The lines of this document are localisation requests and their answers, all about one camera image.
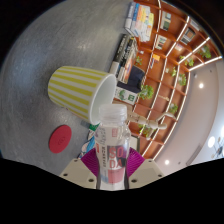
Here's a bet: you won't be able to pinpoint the flat round red coaster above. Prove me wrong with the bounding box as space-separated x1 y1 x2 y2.
48 124 73 154

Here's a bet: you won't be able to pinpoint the yellow striped white mug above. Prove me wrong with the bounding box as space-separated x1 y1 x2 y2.
47 65 118 123

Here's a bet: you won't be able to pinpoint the wooden shelf unit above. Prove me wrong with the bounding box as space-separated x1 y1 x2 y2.
109 0 223 161

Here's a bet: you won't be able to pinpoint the tall white green carton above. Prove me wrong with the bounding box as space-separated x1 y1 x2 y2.
114 85 138 106

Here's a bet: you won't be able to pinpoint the stack of colourful books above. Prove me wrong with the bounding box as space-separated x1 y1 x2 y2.
124 1 155 43

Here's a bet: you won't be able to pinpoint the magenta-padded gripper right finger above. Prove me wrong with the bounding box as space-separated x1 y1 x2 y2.
127 147 166 188

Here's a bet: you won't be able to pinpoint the wooden artist mannequin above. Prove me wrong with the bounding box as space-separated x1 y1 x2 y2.
126 110 178 131

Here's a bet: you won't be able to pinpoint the stack of dark books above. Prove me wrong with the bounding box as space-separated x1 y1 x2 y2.
108 33 139 84

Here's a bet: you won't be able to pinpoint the dark blue chair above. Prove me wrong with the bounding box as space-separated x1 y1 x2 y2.
125 65 147 94

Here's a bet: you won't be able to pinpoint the clear plastic water bottle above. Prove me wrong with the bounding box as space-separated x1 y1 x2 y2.
94 103 132 191

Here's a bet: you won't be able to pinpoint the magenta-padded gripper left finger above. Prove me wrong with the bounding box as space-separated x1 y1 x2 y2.
59 148 100 189

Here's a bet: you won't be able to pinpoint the round ceiling lights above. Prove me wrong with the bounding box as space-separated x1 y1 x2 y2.
163 73 224 166

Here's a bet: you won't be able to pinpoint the flat green white box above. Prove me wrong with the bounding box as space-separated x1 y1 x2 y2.
87 120 101 131

